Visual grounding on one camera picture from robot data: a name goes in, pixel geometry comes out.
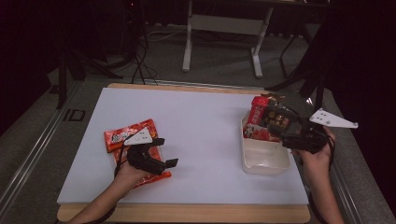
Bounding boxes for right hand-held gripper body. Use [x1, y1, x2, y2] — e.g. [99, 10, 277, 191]
[279, 107, 359, 154]

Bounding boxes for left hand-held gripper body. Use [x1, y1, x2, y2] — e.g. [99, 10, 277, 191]
[123, 126, 167, 175]

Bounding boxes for red and black snack packet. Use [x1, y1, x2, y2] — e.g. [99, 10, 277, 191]
[242, 95, 300, 144]

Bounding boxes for white plastic container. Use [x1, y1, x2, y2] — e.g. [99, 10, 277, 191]
[240, 116, 292, 176]

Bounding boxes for orange snack packet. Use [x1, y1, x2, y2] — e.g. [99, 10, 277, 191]
[103, 118, 173, 189]

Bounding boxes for person's left hand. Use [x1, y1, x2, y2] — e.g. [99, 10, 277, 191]
[114, 160, 152, 188]

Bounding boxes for person's right hand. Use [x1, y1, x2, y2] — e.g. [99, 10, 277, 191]
[292, 126, 336, 175]

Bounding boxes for black metal stand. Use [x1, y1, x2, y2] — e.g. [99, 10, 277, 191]
[264, 18, 328, 113]
[55, 46, 124, 110]

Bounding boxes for white table mat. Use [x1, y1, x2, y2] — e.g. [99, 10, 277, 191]
[56, 87, 309, 205]

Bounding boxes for wooden table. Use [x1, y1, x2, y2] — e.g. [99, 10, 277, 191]
[56, 82, 311, 224]

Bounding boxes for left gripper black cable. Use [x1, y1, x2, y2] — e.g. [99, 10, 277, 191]
[113, 143, 130, 178]

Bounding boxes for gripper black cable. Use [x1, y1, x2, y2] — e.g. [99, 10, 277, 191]
[113, 143, 130, 178]
[325, 134, 337, 171]

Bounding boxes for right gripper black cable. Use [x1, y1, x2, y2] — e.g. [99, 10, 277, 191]
[325, 134, 337, 171]

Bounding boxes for metal floor rail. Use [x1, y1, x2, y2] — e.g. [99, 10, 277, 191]
[0, 80, 82, 213]
[306, 97, 363, 224]

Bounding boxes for black floor cables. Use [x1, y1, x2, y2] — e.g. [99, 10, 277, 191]
[130, 40, 158, 86]

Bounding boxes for white floor cable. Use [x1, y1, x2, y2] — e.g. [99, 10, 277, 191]
[146, 29, 188, 42]

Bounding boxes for white desk frame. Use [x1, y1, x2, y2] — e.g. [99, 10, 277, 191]
[181, 0, 275, 79]

